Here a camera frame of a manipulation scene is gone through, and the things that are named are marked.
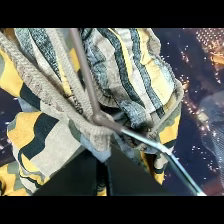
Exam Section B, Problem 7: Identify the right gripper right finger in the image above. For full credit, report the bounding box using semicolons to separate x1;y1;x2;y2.
106;143;169;197

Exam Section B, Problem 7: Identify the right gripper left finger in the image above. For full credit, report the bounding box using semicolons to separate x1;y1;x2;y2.
32;148;107;197

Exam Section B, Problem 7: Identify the brown clothes hanger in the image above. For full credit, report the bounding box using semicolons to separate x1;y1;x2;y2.
68;28;207;197

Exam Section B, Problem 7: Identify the yellow grey striped sweater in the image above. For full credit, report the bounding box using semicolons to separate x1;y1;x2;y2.
0;28;185;197

